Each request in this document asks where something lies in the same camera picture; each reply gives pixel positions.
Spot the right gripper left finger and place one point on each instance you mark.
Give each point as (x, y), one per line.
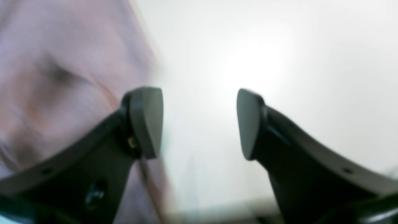
(84, 184)

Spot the mauve t-shirt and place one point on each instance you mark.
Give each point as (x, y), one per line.
(65, 65)

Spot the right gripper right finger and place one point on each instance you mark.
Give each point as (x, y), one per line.
(311, 183)

